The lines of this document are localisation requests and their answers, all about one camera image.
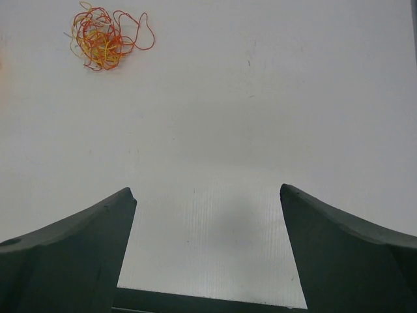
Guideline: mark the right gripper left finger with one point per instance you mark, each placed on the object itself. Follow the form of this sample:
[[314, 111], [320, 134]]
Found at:
[[72, 265]]

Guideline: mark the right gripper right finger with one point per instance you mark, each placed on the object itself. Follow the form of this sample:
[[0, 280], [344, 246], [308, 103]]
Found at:
[[345, 263]]

